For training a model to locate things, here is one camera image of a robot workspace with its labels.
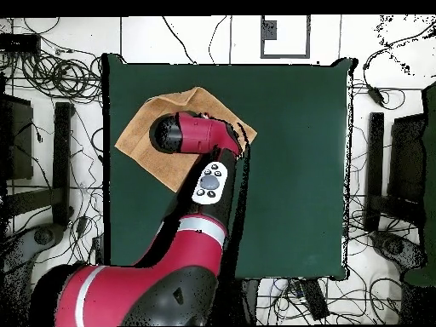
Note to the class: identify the tan terry towel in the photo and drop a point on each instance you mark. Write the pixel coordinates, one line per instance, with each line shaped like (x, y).
(153, 160)

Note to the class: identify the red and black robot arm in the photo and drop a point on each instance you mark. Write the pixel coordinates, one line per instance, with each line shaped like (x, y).
(190, 259)

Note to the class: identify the black flat box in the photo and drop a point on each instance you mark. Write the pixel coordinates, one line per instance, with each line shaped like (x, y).
(20, 43)

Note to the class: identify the dark green table cloth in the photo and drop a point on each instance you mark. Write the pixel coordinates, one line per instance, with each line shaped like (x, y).
(289, 136)

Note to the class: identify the small black adapter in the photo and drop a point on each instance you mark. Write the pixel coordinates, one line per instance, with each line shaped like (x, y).
(81, 224)

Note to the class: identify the black power strip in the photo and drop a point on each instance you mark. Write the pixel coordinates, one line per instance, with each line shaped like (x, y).
(98, 248)
(313, 299)

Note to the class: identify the black power adapter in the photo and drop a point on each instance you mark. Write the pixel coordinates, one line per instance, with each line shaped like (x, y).
(375, 96)

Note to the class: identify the large black case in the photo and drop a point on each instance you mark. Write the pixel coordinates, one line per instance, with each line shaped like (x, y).
(407, 160)
(17, 136)

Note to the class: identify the grey square frame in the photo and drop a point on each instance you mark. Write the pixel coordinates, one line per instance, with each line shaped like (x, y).
(285, 55)

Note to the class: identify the black stand frame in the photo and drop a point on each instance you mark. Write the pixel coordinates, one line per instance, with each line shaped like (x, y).
(62, 153)
(374, 153)

